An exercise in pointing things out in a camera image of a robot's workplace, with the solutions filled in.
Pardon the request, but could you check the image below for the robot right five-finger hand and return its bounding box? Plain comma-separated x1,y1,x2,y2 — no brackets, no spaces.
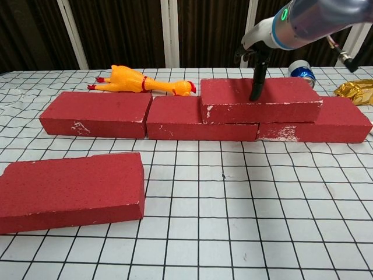
234,17,276,102

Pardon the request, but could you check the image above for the red foam brick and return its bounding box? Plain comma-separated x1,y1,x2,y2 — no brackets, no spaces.
200,77,323,125
256,96,373,144
39,91,153,139
0,151,146,236
146,95,260,142

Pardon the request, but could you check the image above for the blue silver drink can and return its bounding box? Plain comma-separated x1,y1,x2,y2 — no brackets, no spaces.
288,59,316,88

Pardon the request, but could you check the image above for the gold foil snack packet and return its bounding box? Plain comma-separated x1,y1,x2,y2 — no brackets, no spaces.
333,78,373,106

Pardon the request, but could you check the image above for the yellow rubber chicken toy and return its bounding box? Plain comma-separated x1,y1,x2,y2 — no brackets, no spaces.
87,64,196,96

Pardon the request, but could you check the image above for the white black grid tablecloth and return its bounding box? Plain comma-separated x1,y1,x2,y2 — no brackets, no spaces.
0,67,373,280

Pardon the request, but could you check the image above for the white metal frame post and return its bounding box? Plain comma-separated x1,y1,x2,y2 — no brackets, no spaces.
160,0,180,68
57,0,90,70
335,23,373,67
240,0,260,68

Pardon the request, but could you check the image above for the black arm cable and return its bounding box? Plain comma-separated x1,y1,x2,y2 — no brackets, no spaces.
326,26,373,74

